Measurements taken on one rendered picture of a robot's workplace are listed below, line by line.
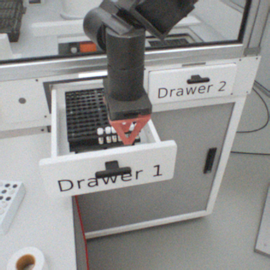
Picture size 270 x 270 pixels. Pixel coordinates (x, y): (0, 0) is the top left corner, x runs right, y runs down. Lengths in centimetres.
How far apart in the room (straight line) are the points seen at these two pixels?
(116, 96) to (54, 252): 37
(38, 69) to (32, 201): 36
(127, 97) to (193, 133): 70
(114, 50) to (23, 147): 57
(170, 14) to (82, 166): 34
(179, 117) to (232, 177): 93
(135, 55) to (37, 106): 55
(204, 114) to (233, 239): 77
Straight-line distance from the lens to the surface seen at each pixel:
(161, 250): 152
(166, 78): 90
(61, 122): 85
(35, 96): 89
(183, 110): 103
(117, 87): 44
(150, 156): 62
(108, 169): 58
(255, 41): 100
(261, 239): 163
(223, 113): 112
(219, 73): 97
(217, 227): 164
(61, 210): 72
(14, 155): 89
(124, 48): 40
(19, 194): 75
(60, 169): 60
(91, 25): 47
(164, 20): 43
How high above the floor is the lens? 133
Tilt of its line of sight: 40 degrees down
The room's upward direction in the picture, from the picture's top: straight up
